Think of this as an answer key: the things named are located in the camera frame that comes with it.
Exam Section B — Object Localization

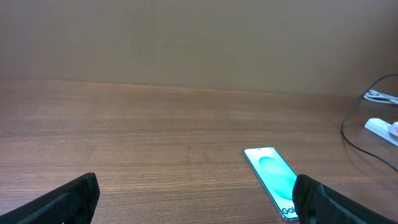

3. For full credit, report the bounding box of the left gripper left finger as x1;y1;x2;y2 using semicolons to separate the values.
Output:
1;173;100;224

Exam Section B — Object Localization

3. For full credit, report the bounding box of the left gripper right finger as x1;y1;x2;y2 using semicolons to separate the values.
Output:
292;174;397;224

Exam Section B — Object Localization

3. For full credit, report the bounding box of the blue Galaxy S25 smartphone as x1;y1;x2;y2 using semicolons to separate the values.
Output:
243;146;299;223

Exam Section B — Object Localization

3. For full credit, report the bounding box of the black USB charging cable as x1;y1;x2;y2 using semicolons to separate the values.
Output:
340;73;398;173

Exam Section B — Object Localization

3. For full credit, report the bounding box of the white power strip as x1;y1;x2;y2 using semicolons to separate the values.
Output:
364;118;397;146

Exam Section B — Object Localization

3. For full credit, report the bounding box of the white cable bundle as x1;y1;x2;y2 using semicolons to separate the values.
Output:
363;89;398;105

